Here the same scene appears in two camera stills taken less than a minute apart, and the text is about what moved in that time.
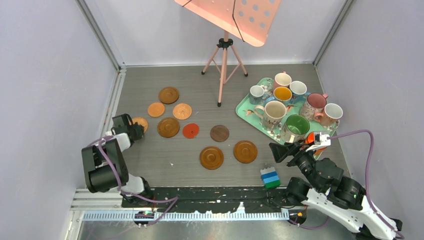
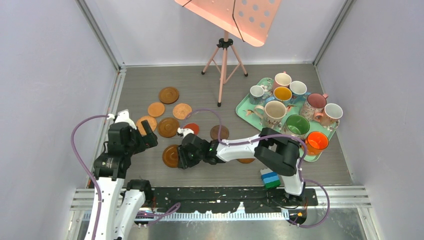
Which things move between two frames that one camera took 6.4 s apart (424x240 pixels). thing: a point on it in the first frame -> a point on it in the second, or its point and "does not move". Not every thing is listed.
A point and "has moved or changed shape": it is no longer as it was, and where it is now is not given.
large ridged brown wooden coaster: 168,127 does not move
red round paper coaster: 190,130 does not move
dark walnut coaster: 219,133 does not move
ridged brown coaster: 211,158 has moved or changed shape
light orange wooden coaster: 182,111 does not move
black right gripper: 279,151 -> 184,162
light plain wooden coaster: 156,109 does not move
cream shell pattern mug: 271,114 does not move
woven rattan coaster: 140,121 has moved or changed shape
